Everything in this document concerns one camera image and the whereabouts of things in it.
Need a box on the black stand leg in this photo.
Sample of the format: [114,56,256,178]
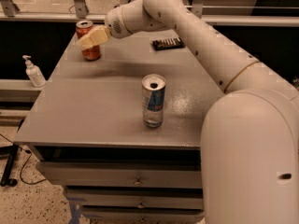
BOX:
[0,145,18,187]

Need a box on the bottom grey drawer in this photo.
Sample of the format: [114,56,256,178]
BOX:
[81,206,204,223]

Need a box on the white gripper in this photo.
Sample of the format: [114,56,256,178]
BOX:
[76,5,132,50]

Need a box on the red coke can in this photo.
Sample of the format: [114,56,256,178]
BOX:
[76,20,101,61]

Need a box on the white pump sanitizer bottle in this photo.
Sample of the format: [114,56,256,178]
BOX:
[22,55,46,88]

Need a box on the grey drawer cabinet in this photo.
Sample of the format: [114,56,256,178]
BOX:
[13,24,225,224]

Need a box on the blue silver energy drink can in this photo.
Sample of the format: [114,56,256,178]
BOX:
[142,74,166,128]

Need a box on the dark snack bar wrapper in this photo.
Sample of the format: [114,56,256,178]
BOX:
[151,37,185,51]

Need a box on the grey drawer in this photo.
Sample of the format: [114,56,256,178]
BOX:
[81,206,204,223]
[36,161,202,189]
[64,188,203,210]

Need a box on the metal window rail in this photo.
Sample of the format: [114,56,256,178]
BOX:
[0,0,299,27]

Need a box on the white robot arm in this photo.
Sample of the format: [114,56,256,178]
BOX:
[78,0,299,224]

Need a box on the black floor cable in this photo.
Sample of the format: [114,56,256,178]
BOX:
[0,133,48,186]

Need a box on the top grey drawer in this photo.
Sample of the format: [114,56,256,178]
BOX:
[36,161,202,189]

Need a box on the middle grey drawer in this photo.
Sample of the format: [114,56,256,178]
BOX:
[64,188,203,210]

